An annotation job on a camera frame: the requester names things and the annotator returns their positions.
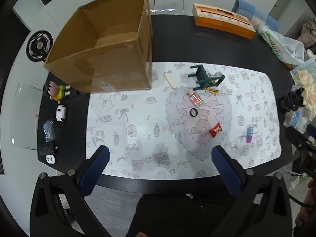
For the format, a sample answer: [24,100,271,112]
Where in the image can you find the cream artificial flowers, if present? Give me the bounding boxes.
[292,69,316,120]

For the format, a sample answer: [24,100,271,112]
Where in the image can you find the wooden nail file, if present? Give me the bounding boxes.
[164,72,177,89]

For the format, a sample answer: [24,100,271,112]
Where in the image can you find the white toy car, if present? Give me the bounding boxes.
[56,105,67,122]

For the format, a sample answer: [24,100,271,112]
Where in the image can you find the printed white table mat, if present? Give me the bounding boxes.
[86,62,282,180]

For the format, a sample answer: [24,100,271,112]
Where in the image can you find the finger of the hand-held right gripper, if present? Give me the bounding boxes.
[286,126,313,151]

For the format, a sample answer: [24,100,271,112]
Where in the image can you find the white plastic bag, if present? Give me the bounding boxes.
[258,25,307,66]

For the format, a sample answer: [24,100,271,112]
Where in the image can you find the red candy wrapper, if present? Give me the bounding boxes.
[209,123,223,137]

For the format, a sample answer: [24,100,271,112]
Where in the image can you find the blue towel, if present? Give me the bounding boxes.
[231,0,279,31]

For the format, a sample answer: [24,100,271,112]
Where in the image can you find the black flexible tripod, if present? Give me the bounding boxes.
[278,90,307,111]

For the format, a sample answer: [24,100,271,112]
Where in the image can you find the clear plastic bottle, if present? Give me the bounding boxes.
[283,110,309,129]

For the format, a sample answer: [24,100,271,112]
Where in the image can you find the brown cardboard box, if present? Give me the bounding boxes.
[44,0,153,94]

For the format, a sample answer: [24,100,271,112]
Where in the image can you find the blue packet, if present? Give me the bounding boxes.
[42,120,55,143]

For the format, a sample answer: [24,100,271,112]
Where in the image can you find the cartoon figurine yellow shirt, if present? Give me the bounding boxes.
[43,81,71,103]

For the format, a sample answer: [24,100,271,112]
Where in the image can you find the pale green paper box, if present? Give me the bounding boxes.
[290,55,316,78]

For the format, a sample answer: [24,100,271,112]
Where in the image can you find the black round fan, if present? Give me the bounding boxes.
[26,30,53,62]

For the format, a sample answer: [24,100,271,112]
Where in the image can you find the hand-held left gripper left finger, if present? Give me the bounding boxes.
[30,145,110,237]

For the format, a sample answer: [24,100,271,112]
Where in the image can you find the person's right hand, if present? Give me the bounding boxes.
[295,181,316,228]

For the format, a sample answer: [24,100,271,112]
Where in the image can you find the pink capped glass bottle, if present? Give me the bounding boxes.
[186,88,203,108]

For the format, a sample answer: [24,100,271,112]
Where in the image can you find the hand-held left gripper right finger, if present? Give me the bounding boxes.
[210,145,293,237]

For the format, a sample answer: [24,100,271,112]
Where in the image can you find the orange tissue box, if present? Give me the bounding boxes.
[192,3,257,39]

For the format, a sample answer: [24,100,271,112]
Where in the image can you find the beige bag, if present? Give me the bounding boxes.
[297,20,316,50]

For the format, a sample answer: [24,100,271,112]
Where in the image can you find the black pouch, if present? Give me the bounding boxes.
[38,142,58,156]

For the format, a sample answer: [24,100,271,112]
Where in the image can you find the green toy chair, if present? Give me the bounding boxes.
[188,65,226,91]

